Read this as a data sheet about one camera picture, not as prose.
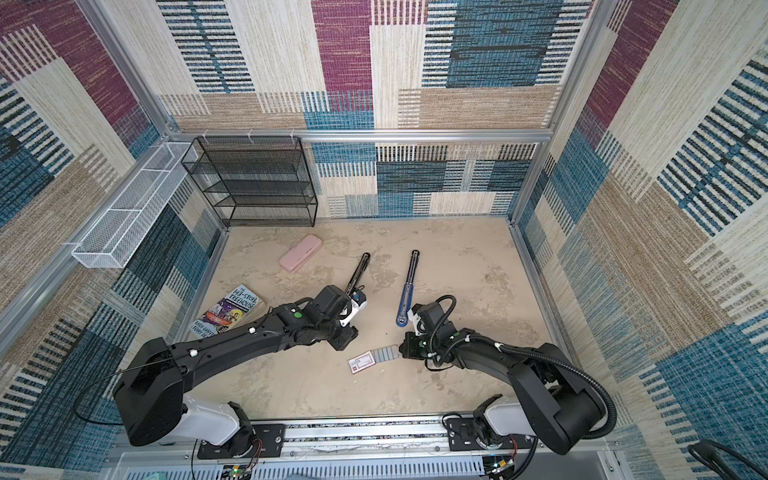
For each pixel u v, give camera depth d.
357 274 1.03
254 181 1.11
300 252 1.09
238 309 0.94
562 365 0.42
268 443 0.73
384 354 0.87
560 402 0.42
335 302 0.65
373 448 0.73
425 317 0.71
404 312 0.93
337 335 0.73
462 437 0.73
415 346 0.77
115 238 0.71
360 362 0.85
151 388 0.42
